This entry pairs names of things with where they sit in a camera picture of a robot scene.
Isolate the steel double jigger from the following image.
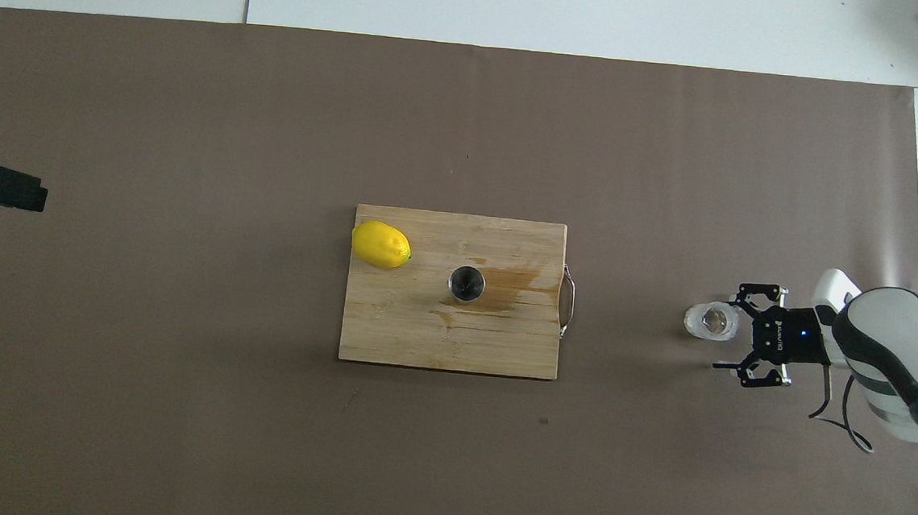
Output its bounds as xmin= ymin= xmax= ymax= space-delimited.
xmin=447 ymin=264 xmax=488 ymax=306

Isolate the brown paper table mat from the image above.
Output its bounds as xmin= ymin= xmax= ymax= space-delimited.
xmin=0 ymin=6 xmax=918 ymax=515

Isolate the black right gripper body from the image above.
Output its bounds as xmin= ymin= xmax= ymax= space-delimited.
xmin=750 ymin=304 xmax=834 ymax=369

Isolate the wooden cutting board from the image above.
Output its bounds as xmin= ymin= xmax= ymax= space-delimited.
xmin=338 ymin=204 xmax=582 ymax=382

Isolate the yellow lemon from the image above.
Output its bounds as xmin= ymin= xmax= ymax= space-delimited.
xmin=348 ymin=218 xmax=414 ymax=272

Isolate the small clear glass cup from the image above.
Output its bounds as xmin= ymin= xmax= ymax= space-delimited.
xmin=682 ymin=300 xmax=741 ymax=343

